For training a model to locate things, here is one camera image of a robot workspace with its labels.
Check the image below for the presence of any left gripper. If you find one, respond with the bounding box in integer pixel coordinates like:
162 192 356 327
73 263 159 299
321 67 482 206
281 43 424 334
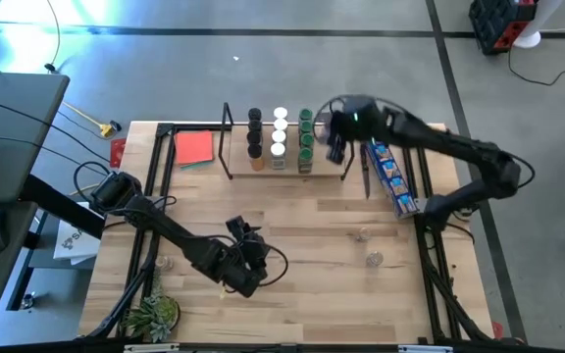
223 223 272 299

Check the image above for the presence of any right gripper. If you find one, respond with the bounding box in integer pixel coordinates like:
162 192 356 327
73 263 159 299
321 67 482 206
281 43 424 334
329 95 390 143

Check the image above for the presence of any black-cap yellow spice jar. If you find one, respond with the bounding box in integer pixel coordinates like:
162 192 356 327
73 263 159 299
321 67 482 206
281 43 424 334
246 143 266 173

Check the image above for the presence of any black kitchen knife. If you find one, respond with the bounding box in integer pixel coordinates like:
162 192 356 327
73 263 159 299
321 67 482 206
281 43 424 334
359 144 374 200

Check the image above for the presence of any blue plastic wrap box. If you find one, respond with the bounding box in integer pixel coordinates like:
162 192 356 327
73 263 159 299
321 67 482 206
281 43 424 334
364 139 423 220

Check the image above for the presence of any green paper pad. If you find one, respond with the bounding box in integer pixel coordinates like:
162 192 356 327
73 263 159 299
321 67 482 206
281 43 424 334
179 157 217 172

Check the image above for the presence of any orange-red paper pad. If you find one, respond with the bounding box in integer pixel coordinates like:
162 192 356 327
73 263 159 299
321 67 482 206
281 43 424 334
174 128 216 167

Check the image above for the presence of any potted succulent plant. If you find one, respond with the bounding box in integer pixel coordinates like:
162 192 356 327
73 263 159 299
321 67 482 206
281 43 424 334
122 279 182 344

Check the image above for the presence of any black and red tool crate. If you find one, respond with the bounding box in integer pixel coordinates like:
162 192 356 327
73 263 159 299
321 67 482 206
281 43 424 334
468 0 539 56

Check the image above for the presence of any white printed paper sheet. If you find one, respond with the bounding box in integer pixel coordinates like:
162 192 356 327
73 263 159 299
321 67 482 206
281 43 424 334
52 199 103 267

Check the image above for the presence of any white tower device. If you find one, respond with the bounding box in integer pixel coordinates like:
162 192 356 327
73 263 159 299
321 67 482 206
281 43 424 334
511 0 565 50

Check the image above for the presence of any dark grey desk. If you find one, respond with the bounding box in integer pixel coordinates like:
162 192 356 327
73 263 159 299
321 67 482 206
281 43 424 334
0 71 108 335

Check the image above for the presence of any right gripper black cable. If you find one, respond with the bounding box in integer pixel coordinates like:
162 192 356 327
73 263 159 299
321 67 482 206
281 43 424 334
312 94 362 146

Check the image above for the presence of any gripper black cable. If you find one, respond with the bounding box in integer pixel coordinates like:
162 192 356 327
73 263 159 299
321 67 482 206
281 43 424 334
255 243 290 288
312 94 362 146

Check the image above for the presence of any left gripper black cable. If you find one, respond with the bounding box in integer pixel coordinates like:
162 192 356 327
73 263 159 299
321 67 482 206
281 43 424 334
255 243 290 288

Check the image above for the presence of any silver aluminium bracket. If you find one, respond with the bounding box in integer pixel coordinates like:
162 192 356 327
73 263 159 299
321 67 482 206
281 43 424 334
123 342 181 353
397 344 454 353

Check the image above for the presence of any yellow power cord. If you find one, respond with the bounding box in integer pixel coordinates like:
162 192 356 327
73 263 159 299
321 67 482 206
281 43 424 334
61 100 117 139

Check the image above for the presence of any black desk cable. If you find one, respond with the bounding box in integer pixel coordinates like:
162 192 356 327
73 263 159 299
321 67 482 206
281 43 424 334
0 92 113 164

